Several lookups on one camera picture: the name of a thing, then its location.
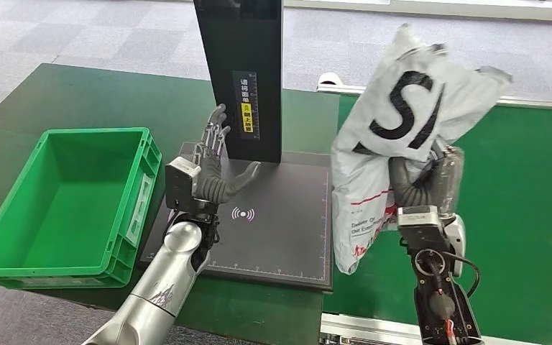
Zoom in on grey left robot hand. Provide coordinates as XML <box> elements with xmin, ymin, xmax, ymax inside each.
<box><xmin>190</xmin><ymin>103</ymin><xmax>262</xmax><ymax>205</ymax></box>

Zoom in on white printed courier bag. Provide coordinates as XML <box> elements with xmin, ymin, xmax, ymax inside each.
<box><xmin>331</xmin><ymin>22</ymin><xmax>514</xmax><ymax>276</ymax></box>

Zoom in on black inbound scanning machine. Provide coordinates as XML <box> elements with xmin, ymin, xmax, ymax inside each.
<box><xmin>139</xmin><ymin>0</ymin><xmax>334</xmax><ymax>293</ymax></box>

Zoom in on black and yellow label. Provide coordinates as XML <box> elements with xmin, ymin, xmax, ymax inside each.
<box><xmin>231</xmin><ymin>70</ymin><xmax>261</xmax><ymax>142</ymax></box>

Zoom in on green plastic crate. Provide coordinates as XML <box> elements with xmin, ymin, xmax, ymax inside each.
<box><xmin>0</xmin><ymin>126</ymin><xmax>163</xmax><ymax>290</ymax></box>

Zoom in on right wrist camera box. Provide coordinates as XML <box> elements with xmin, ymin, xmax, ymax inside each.
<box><xmin>396</xmin><ymin>204</ymin><xmax>451</xmax><ymax>253</ymax></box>

